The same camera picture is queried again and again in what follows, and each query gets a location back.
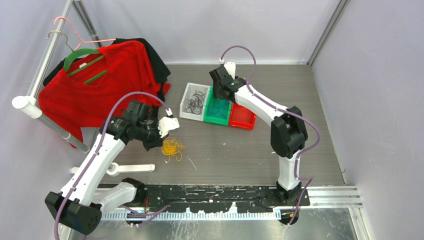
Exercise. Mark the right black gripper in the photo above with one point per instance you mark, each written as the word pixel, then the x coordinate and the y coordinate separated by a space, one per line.
pixel 216 91

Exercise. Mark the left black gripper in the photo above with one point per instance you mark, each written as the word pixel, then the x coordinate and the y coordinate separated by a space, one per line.
pixel 157 141

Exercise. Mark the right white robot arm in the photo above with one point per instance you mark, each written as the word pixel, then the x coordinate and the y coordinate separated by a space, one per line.
pixel 288 132

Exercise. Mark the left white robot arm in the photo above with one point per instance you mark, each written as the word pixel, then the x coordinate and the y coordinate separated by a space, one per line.
pixel 76 205

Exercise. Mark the green plastic bin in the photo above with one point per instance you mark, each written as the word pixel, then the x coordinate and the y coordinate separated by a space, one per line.
pixel 217 111

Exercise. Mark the red plastic bin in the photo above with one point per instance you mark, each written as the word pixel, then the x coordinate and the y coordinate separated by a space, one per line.
pixel 241 117

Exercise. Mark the white plastic bin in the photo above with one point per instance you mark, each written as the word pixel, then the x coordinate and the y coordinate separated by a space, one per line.
pixel 193 103

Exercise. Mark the white rack foot bar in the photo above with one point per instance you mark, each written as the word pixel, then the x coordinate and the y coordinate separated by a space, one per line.
pixel 115 169

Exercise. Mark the black garment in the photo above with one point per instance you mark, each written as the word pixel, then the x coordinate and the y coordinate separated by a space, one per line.
pixel 160 70

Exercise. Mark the red shirt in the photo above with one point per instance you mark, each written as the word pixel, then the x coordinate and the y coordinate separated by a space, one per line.
pixel 85 99

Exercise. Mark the green clothes hanger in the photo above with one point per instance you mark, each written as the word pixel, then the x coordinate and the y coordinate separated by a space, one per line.
pixel 78 53

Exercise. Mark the pink clothes hanger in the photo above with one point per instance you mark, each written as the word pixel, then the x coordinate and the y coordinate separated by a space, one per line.
pixel 79 38

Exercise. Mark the metal clothes rack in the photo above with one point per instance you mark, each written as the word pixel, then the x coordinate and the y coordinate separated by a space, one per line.
pixel 28 103

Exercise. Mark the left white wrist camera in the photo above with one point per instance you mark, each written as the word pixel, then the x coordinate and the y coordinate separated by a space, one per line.
pixel 167 124

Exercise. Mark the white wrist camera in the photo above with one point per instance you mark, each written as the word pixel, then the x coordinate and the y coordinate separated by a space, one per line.
pixel 230 67
pixel 167 124

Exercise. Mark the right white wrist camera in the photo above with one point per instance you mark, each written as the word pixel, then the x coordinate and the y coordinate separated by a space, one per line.
pixel 230 67

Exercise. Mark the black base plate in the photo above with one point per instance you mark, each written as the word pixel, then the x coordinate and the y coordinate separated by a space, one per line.
pixel 215 198

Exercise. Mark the gold wire hanger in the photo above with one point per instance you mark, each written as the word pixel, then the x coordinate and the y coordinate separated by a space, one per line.
pixel 60 34

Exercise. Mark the aluminium rail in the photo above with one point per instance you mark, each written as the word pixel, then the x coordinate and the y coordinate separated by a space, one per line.
pixel 320 198

